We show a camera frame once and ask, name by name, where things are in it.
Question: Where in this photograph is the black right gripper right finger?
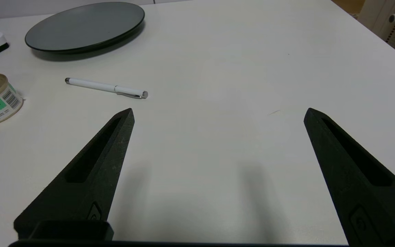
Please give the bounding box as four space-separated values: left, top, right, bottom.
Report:
303 108 395 247

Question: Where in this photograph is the white pen silver clip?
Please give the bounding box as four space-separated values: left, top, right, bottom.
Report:
65 78 148 99

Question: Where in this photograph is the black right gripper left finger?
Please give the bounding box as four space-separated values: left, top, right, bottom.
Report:
14 108 135 239

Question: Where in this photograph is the gray round plate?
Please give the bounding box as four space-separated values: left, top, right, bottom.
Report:
25 2 145 54

